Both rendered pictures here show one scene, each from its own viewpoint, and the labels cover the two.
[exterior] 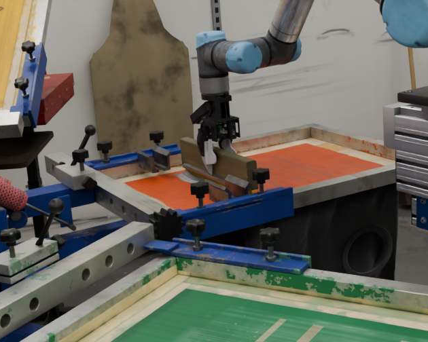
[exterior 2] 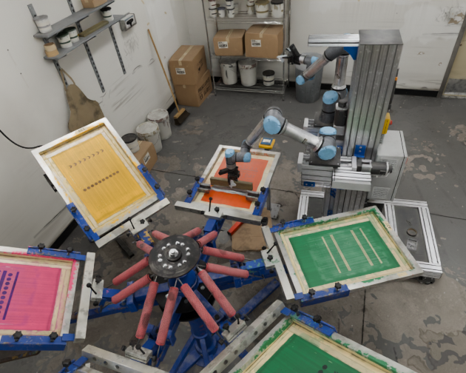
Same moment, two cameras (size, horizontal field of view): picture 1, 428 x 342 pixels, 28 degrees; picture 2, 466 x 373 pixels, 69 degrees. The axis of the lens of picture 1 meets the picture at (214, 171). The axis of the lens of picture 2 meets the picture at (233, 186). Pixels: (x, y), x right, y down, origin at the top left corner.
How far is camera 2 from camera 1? 1.89 m
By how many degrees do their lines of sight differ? 43
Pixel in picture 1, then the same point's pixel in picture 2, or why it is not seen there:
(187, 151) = (214, 181)
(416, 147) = (309, 172)
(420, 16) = (331, 154)
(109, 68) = (76, 126)
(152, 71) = (90, 118)
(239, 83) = (115, 105)
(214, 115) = (233, 173)
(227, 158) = (240, 183)
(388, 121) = (299, 166)
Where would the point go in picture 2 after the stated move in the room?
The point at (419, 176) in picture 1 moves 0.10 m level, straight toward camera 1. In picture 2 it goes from (310, 177) to (318, 184)
